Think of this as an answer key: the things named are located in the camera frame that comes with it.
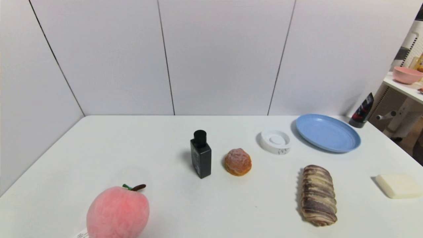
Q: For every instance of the black square bottle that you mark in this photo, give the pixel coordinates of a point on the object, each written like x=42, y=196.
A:
x=202, y=160

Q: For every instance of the blue plate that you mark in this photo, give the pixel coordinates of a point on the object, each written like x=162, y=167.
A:
x=325, y=134

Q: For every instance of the round brown sugared bun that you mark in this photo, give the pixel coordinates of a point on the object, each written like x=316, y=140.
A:
x=238, y=162

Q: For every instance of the white round container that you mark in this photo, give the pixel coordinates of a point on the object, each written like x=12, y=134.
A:
x=276, y=141

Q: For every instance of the brown striped bread loaf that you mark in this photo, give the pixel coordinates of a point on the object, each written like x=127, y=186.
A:
x=318, y=195

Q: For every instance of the pink plush peach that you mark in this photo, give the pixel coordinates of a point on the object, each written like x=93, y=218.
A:
x=117, y=213

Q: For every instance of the black red tube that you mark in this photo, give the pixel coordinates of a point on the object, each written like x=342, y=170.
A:
x=362, y=112

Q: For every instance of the white side table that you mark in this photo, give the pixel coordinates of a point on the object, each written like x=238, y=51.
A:
x=401, y=99

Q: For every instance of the cream square soap block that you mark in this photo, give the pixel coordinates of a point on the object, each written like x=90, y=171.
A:
x=398, y=186

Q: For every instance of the pink bowl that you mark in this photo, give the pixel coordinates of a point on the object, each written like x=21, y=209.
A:
x=406, y=75

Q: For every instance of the white pegboard panel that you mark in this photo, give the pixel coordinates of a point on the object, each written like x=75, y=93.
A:
x=411, y=46

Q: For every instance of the yellow package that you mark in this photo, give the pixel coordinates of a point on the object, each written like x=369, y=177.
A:
x=419, y=62

